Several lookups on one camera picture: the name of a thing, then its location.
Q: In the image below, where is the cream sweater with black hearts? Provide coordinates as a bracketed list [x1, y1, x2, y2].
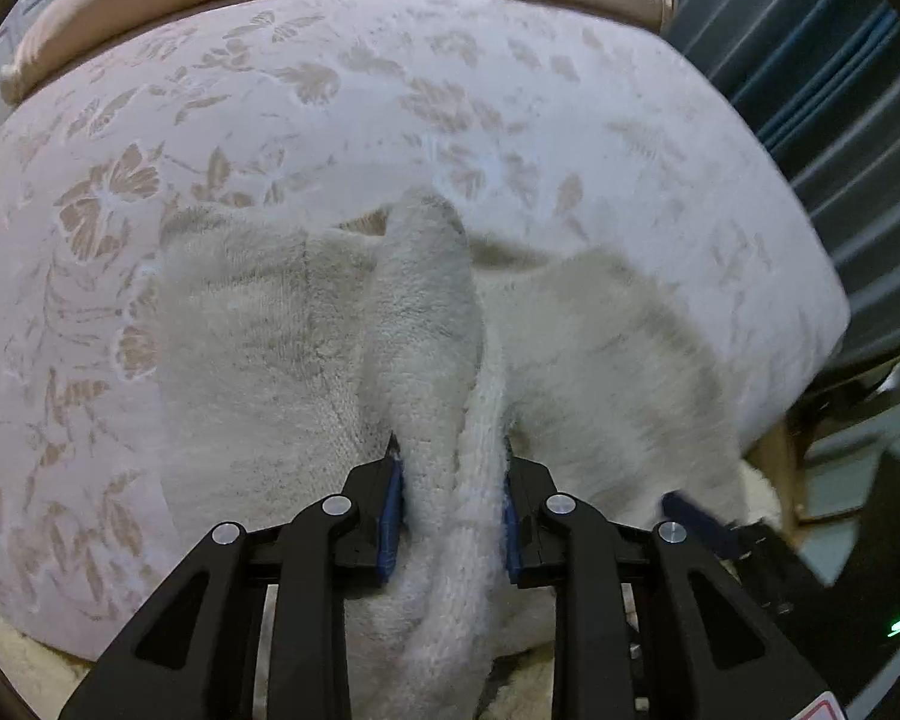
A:
[157, 192, 746, 718]

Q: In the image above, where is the light bedside cabinet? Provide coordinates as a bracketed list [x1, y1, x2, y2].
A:
[746, 356, 900, 583]

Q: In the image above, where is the teal striped curtain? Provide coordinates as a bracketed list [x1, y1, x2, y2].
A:
[667, 0, 900, 366]

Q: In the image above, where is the pink floral bed mattress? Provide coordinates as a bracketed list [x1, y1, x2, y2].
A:
[0, 0, 848, 656]

